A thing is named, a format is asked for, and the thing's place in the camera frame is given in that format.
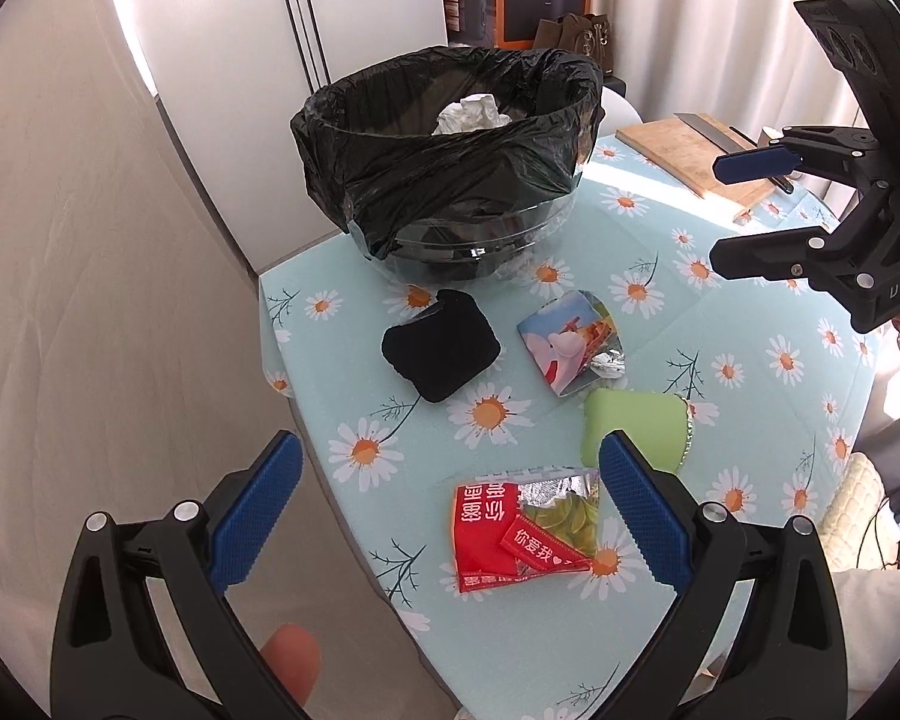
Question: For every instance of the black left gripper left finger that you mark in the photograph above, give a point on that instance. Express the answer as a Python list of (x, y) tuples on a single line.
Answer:
[(144, 628)]

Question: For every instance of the wooden cutting board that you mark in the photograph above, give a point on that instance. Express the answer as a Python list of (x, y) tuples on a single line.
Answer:
[(688, 156)]

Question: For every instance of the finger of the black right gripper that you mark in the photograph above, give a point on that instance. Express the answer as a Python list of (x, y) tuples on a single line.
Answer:
[(801, 253), (780, 157)]

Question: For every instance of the black suitcase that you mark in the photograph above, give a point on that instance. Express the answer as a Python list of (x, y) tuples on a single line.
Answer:
[(614, 84)]

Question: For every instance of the pink blue snack wrapper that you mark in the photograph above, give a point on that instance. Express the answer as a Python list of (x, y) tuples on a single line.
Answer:
[(575, 343)]

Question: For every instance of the red snack wrapper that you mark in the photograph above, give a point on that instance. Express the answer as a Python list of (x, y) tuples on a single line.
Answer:
[(509, 529)]

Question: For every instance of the clear plastic trash bin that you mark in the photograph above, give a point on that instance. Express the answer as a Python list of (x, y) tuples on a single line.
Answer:
[(450, 224)]

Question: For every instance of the white curtain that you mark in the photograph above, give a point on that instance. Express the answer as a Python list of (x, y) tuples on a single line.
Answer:
[(752, 64)]

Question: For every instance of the brown handbag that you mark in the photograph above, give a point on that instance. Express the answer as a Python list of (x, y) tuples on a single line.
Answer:
[(588, 35)]

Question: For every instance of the kitchen cleaver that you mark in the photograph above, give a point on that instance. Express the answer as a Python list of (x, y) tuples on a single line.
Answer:
[(724, 142)]

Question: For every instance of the white chair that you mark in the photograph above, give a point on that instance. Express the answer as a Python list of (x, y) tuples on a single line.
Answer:
[(617, 113)]

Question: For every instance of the green sponge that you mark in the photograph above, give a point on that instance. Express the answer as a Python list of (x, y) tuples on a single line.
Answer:
[(659, 425)]

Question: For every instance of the crumpled white tissue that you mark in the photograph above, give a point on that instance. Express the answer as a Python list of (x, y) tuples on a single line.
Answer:
[(474, 112)]

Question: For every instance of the black cloth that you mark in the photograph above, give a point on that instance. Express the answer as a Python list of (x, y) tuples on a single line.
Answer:
[(444, 347)]

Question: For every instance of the daisy print tablecloth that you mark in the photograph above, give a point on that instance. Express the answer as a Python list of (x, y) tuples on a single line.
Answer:
[(775, 379)]

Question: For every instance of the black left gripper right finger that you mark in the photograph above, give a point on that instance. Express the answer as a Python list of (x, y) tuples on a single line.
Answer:
[(788, 657)]

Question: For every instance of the black trash bag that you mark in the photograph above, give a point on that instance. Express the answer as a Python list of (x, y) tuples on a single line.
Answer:
[(383, 117)]

